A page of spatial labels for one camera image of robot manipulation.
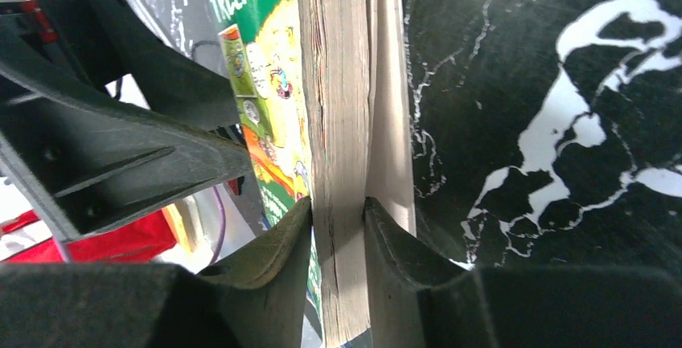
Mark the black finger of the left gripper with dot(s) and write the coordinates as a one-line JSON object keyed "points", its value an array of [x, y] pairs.
{"points": [[89, 164], [104, 40]]}

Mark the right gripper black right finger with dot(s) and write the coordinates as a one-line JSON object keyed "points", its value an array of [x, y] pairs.
{"points": [[418, 298]]}

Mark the person in white shirt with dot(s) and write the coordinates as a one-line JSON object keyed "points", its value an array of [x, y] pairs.
{"points": [[25, 239]]}

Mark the dark green storey treehouse book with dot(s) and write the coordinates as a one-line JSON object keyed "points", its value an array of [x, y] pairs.
{"points": [[330, 112]]}

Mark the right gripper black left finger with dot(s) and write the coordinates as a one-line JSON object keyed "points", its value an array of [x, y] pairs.
{"points": [[255, 297]]}

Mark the yellow folder stack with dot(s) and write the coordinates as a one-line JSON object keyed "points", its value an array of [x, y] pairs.
{"points": [[184, 222]]}

